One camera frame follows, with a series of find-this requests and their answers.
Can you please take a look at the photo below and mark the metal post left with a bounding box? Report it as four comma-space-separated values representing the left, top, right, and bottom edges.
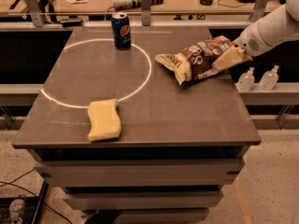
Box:
23, 0, 45, 27

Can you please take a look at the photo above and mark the clear sanitizer bottle left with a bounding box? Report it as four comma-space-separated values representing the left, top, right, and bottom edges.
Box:
236, 67, 255, 91

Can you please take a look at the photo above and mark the drawer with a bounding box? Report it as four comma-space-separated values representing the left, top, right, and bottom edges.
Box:
115, 208, 209, 224
64, 191, 223, 210
36, 158, 244, 187

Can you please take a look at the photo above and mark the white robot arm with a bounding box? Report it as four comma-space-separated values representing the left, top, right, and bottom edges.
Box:
212, 0, 299, 72

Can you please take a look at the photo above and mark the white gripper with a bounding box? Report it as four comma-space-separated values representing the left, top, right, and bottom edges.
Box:
212, 23, 273, 71

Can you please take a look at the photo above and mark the metal post centre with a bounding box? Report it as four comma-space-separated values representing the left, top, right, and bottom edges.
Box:
141, 0, 150, 26

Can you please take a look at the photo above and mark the black floor cable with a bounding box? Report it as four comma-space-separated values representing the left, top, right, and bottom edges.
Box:
0, 167, 73, 224

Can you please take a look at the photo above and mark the clear sanitizer bottle right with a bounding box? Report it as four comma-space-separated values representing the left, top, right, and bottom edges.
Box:
259, 65, 279, 91

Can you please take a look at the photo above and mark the black wire basket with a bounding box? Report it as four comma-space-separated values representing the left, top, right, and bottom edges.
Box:
0, 183, 49, 224

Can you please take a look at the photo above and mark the middle drawer front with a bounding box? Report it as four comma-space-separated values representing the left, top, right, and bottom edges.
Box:
64, 191, 223, 210

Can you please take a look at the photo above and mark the top drawer front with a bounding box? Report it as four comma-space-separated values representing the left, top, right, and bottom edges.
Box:
36, 158, 244, 187

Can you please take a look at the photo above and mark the metal post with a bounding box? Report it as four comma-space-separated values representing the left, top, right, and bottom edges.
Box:
141, 0, 150, 26
249, 0, 269, 22
23, 0, 45, 27

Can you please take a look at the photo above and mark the yellow sponge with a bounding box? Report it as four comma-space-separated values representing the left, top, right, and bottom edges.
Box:
88, 99, 121, 141

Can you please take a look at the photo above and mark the metal post right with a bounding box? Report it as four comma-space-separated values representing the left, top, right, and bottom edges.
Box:
249, 0, 269, 22

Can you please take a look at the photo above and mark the blue pepsi can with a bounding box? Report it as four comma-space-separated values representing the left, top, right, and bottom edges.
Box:
111, 12, 131, 49

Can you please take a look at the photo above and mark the bottom drawer front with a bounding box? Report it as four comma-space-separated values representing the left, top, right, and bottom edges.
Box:
115, 208, 209, 224

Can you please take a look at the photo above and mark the brown chip bag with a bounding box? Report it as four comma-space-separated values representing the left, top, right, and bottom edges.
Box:
155, 35, 239, 85

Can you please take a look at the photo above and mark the clear sanitizer bottle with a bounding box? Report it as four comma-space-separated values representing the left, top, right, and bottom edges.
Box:
236, 67, 255, 91
259, 65, 279, 91

